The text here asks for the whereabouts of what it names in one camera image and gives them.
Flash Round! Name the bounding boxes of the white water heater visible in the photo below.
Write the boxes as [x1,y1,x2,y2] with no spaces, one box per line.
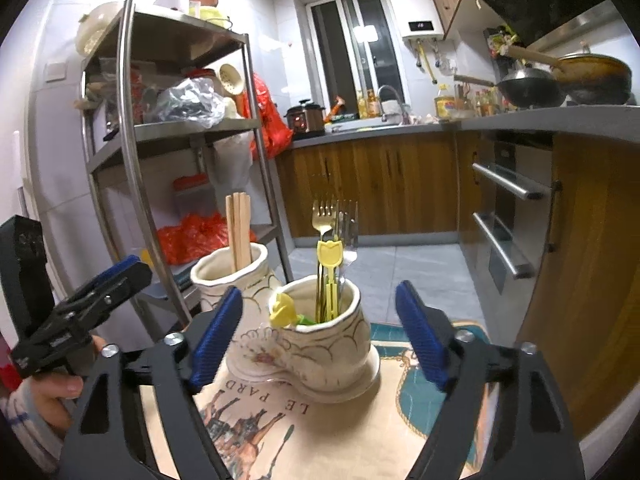
[385,0,447,41]

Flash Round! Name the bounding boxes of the kitchen window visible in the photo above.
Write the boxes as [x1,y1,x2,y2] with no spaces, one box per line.
[305,0,406,111]

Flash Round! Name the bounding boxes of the wooden chopstick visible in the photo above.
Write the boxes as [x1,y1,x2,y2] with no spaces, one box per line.
[226,194,240,271]
[234,194,246,268]
[242,194,252,263]

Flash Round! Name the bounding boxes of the built-in oven with steel handles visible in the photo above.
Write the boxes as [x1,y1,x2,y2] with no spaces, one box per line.
[457,132,563,296]

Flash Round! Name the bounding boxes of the red plastic bags on shelf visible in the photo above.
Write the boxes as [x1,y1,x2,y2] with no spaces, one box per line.
[156,211,257,267]

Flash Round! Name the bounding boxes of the black wok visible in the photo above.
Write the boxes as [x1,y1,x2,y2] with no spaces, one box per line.
[455,67,566,110]

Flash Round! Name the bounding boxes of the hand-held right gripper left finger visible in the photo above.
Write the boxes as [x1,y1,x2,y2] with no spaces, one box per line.
[60,285,244,480]

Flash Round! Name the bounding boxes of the yellow drink bottles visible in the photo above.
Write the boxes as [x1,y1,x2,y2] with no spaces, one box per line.
[355,89,383,118]

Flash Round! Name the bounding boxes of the steel shelf rack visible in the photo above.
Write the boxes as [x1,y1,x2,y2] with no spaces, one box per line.
[80,0,296,331]

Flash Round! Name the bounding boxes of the wooden kitchen cabinet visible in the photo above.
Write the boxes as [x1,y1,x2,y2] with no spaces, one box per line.
[275,130,640,441]

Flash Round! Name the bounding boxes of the silver metal fork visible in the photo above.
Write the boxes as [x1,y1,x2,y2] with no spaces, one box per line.
[330,200,360,316]

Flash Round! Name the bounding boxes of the person's left hand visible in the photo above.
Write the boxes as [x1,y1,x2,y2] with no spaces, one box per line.
[22,335,108,436]

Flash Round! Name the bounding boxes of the beige plastic colander ladle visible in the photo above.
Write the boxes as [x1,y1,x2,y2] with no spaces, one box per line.
[217,62,248,111]

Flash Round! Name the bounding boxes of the row of condiment bottles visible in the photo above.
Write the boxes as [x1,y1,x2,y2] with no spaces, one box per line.
[472,85,506,116]

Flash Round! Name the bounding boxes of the hanging red plastic bag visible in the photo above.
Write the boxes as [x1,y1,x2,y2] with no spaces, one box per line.
[247,72,295,161]

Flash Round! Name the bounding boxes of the yellow cooking oil bottle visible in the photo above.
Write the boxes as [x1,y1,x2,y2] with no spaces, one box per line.
[434,83,457,120]

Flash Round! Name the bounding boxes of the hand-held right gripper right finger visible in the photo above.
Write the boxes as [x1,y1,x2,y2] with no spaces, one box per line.
[395,281,586,480]

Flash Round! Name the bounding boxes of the clear plastic bag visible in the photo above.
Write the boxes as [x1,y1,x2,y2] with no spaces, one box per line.
[150,77,226,128]

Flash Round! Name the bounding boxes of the brown wok with wooden handle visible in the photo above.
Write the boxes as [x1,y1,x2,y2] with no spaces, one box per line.
[505,42,633,106]

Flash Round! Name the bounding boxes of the white ceramic utensil holder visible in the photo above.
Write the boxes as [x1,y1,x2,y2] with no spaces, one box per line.
[190,242,382,403]

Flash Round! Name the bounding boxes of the printed horse tablecloth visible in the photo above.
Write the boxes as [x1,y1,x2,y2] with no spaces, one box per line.
[137,322,493,480]

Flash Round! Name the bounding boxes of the electric pressure cooker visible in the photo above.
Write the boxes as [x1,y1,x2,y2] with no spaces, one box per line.
[284,99,328,141]

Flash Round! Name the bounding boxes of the steel sink faucet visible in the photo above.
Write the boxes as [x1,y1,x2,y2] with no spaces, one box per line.
[376,85,407,123]

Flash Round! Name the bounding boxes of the container with red lid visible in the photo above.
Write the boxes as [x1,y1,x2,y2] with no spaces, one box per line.
[172,174,211,211]

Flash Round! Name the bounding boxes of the hanging white plastic bag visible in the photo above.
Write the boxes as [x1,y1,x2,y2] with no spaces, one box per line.
[207,132,253,191]

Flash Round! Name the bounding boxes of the gold metal fork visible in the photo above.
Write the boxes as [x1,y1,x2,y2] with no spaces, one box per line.
[311,200,338,321]

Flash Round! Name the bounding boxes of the person's left forearm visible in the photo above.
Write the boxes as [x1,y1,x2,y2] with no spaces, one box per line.
[0,377,66,476]

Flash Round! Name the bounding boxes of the yellow plastic fork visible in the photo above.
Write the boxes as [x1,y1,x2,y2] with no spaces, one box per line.
[316,240,346,321]

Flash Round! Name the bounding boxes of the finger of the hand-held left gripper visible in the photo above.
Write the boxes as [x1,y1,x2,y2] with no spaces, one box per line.
[10,280,151,378]
[55,255,153,321]

